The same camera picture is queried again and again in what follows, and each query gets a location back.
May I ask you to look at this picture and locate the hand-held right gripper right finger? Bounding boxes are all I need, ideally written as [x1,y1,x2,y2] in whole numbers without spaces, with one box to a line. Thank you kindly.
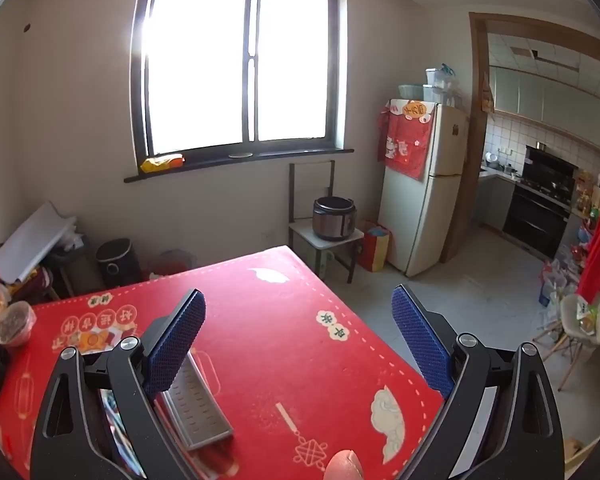
[391,284,566,480]

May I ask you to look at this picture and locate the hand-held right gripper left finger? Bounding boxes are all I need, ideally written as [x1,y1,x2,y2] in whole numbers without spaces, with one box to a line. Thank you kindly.
[30,288,207,480]

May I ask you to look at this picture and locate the stainless steel utensil tray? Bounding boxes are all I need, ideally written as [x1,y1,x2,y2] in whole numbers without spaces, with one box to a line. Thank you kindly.
[152,349,234,451]

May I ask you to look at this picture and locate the person's right hand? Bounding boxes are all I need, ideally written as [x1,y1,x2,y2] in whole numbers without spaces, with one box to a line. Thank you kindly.
[327,449,364,480]

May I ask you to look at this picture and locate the black trash bin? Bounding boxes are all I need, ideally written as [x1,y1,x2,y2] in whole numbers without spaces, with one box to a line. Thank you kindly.
[96,238,143,288]

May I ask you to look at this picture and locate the red printed tablecloth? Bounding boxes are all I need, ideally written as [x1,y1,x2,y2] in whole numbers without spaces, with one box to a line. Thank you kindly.
[0,245,447,480]

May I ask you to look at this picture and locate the red yellow paper bag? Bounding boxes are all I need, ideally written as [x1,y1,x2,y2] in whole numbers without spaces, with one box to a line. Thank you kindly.
[357,220,393,273]

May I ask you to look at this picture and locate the cream refrigerator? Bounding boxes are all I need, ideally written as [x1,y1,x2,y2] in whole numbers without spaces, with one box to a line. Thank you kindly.
[377,101,470,278]

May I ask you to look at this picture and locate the dark stool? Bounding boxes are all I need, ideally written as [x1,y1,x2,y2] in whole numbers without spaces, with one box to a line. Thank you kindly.
[47,245,98,298]

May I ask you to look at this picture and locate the silver black rice cooker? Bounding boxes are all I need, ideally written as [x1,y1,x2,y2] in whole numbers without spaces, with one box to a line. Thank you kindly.
[312,196,357,242]

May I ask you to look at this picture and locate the plastic bags on floor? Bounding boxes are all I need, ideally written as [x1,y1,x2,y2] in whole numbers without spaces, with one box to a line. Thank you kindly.
[537,245,587,311]

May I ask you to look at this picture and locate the dark red cloth pile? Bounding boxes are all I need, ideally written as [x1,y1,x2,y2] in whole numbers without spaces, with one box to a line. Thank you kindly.
[10,267,56,306]

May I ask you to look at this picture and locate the clear plastic food container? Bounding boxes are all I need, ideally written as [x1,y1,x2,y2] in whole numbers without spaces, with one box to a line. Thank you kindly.
[0,301,37,348]

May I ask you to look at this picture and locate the black integrated stove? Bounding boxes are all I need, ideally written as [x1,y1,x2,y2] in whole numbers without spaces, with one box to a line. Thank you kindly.
[502,145,578,261]

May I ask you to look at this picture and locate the white foam board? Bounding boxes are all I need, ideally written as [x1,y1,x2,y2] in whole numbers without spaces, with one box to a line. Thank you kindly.
[0,201,78,284]

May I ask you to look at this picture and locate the yellow orange snack bag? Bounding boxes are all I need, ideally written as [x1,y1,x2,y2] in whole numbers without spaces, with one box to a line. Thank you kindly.
[140,154,186,174]

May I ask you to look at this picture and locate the white shell chair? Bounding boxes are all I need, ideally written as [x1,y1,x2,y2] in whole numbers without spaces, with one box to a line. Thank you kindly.
[532,290,600,393]

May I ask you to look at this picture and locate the red printed fridge cover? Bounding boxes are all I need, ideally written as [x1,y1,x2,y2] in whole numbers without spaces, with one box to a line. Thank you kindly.
[377,100,440,181]

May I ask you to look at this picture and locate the dark window sill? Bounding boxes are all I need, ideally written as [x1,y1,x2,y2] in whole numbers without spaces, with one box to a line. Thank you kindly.
[124,148,355,184]

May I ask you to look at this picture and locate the row of kitchen bottles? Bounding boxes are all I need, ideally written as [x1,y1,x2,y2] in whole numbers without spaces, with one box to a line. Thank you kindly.
[572,167,600,227]

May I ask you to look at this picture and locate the clear storage box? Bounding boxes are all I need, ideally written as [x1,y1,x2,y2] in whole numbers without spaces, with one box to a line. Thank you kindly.
[424,64,458,107]

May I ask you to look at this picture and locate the dark framed window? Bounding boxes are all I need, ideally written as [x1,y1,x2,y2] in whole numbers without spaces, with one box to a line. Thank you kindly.
[131,0,347,161]

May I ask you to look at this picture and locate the wooden door frame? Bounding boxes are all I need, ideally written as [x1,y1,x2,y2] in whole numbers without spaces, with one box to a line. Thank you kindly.
[440,12,600,263]

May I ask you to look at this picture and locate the grey kitchen wall cabinets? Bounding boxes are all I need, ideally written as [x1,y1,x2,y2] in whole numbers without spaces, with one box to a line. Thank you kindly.
[489,65,600,153]

